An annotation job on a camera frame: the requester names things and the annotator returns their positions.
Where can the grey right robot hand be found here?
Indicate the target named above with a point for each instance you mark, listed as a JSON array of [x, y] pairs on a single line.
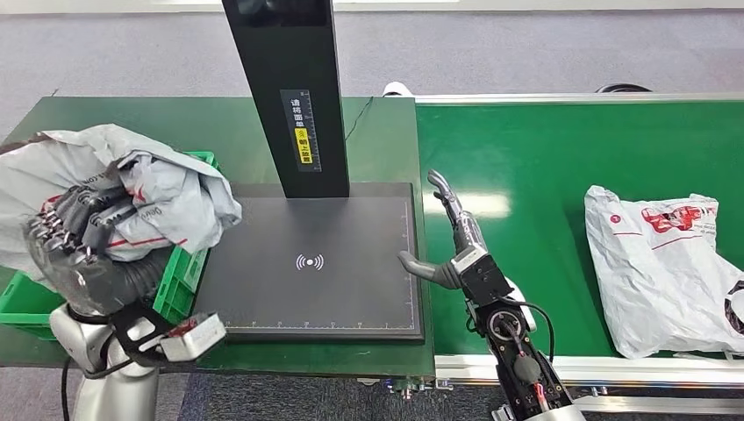
[[459, 232]]

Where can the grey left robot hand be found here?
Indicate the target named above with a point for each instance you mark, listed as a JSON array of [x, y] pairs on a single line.
[[99, 267]]

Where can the white package round red logo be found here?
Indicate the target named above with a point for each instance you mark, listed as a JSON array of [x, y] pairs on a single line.
[[174, 197]]

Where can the green conveyor belt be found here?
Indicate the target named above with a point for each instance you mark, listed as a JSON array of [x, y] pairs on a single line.
[[546, 151]]

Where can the white package red print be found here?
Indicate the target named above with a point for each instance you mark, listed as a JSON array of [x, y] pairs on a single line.
[[651, 273]]

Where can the green plastic crate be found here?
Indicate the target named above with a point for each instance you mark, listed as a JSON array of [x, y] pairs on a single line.
[[183, 279]]

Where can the white round object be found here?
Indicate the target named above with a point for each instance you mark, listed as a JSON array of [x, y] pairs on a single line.
[[397, 89]]

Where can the dark green table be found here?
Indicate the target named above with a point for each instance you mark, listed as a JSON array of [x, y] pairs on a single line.
[[174, 125]]

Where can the metal connector ports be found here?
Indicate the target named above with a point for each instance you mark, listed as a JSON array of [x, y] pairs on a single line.
[[412, 388]]

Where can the yellow label on column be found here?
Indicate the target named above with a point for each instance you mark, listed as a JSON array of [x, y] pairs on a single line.
[[304, 146]]

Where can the black scanner column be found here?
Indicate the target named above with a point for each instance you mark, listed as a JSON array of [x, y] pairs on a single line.
[[290, 75]]

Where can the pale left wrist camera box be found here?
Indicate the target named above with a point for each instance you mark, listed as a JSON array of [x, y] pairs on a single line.
[[195, 343]]

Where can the black scanner base plate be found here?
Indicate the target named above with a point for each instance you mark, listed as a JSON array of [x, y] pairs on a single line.
[[314, 290]]

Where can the aluminium conveyor frame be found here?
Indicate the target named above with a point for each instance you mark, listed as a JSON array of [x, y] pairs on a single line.
[[639, 372]]

